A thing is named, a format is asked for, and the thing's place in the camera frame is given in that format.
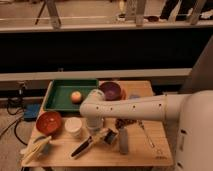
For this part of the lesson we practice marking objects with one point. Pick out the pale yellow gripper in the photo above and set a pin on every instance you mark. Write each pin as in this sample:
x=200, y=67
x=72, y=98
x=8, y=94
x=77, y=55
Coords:
x=100, y=135

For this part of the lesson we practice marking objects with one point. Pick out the black handled brush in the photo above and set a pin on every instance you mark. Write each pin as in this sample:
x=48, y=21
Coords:
x=87, y=143

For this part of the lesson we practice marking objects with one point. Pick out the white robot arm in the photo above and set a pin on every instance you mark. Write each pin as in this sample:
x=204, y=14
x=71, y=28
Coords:
x=194, y=151

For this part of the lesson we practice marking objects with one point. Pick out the grey sharpening block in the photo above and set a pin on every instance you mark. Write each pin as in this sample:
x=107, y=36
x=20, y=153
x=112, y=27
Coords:
x=123, y=141

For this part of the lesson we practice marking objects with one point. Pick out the bunch of dark grapes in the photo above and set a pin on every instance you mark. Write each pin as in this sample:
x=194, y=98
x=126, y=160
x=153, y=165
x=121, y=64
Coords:
x=121, y=123

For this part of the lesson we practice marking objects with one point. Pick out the wooden table board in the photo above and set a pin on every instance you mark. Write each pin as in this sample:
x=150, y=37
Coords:
x=140, y=153

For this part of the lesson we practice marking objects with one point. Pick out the white plastic cup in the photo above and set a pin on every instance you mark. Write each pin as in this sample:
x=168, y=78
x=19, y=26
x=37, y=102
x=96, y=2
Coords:
x=73, y=125

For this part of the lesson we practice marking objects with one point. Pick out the peach apple fruit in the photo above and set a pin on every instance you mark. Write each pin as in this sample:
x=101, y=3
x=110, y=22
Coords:
x=76, y=97

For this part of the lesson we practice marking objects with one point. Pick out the purple bowl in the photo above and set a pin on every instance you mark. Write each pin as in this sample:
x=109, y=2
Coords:
x=111, y=90

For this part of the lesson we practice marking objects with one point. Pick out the orange carrot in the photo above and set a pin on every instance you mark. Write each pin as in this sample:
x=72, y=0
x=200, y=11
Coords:
x=123, y=94

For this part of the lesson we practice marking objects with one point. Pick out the red wooden bowl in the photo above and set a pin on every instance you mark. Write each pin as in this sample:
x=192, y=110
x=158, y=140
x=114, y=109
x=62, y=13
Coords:
x=49, y=122

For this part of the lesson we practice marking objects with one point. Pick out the blue sponge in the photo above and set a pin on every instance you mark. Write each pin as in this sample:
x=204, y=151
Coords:
x=134, y=96

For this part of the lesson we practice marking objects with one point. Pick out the blue box on floor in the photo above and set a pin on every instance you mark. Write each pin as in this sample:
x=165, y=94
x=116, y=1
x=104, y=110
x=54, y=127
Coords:
x=31, y=112

